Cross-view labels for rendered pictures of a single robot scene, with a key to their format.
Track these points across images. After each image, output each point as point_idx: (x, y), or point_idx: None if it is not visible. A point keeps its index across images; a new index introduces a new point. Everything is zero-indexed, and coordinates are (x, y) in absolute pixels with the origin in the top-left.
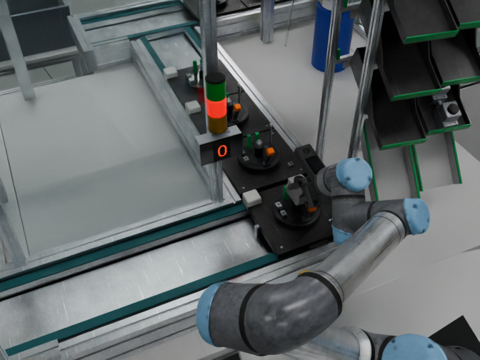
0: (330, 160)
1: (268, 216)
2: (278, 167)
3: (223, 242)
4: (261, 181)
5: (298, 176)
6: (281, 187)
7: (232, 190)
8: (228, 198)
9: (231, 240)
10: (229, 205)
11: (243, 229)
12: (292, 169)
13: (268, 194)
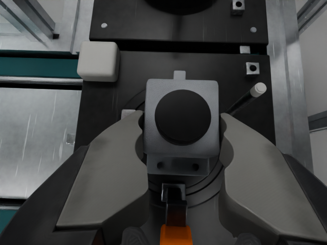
0: (319, 24)
1: (107, 124)
2: (207, 4)
3: (26, 125)
4: (151, 26)
5: (186, 99)
6: (183, 59)
7: (86, 21)
8: (65, 38)
9: (40, 126)
10: (63, 54)
11: (76, 113)
12: (234, 22)
13: (144, 66)
